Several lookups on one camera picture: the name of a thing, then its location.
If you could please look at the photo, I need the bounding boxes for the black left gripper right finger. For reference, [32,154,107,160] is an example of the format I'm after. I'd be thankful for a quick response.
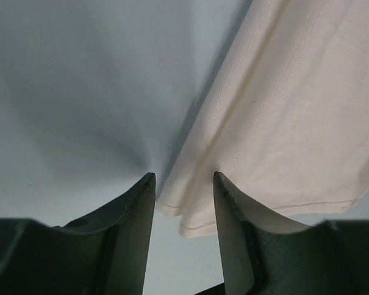
[213,172,369,294]

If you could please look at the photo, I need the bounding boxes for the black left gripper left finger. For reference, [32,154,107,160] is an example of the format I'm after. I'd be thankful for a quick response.
[0,173,156,294]

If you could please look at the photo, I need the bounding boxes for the white cloth napkin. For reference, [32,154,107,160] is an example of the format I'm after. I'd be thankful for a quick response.
[157,1,369,238]

